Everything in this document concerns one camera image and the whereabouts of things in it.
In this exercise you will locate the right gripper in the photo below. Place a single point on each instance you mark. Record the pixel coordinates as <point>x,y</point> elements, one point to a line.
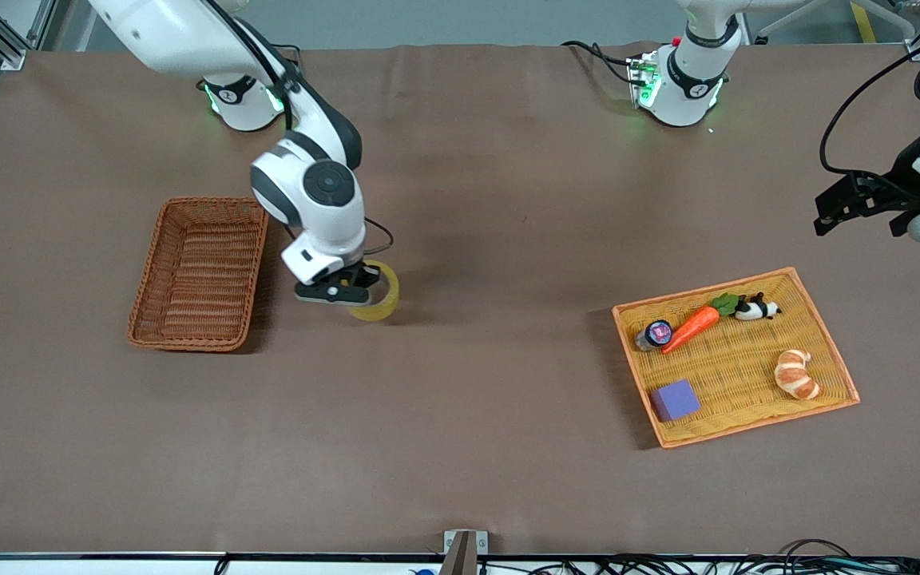
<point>362,277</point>

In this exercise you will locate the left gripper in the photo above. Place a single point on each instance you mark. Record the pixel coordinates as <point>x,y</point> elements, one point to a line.
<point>901,173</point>

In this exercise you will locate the clear yellowish tape roll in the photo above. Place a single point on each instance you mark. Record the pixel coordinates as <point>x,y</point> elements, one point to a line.
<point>386,307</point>

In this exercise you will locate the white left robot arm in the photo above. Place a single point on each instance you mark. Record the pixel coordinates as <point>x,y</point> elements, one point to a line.
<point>684,88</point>

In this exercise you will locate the brown wicker basket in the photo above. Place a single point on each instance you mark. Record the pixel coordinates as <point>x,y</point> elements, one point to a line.
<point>200,275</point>

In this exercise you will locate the orange yellow wicker tray basket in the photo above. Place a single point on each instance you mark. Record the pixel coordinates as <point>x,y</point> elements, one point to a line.
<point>747,359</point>

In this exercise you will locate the brown table cover sheet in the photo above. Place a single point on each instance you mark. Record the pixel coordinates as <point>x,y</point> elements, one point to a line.
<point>460,239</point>

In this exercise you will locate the black white panda toy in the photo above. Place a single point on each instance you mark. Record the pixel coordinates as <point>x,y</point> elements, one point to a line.
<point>747,311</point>

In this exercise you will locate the toy croissant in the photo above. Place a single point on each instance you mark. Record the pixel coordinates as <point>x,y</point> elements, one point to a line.
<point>795,375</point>

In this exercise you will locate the orange toy carrot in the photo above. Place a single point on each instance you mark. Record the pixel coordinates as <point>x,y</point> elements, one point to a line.
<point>691,326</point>

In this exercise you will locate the small jar with purple lid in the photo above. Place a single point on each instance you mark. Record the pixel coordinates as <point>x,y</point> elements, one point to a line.
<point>658,331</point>

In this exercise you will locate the left base connector plate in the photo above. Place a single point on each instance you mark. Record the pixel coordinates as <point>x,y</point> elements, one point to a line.
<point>642,80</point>

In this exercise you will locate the purple block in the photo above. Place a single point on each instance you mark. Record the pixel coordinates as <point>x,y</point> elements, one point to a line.
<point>676,399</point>

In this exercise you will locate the metal table edge bracket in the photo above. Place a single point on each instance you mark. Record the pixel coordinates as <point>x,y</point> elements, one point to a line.
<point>481,541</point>

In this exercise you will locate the brown post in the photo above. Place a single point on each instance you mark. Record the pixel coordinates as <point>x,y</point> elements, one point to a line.
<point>460,559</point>

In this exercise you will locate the white table edge rail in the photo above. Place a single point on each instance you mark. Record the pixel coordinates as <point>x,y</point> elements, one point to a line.
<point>109,565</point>

